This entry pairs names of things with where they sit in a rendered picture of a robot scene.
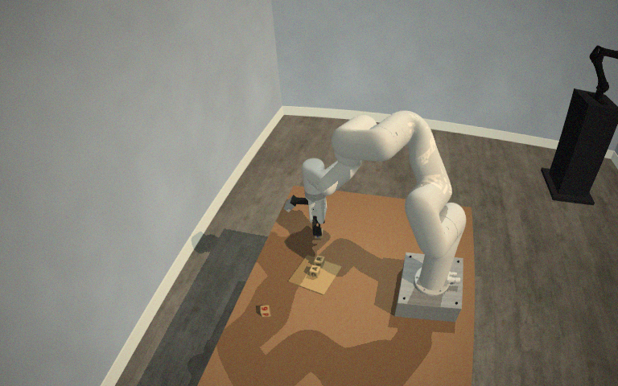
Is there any tan flat mat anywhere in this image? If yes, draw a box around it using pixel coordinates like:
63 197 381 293
289 255 342 295

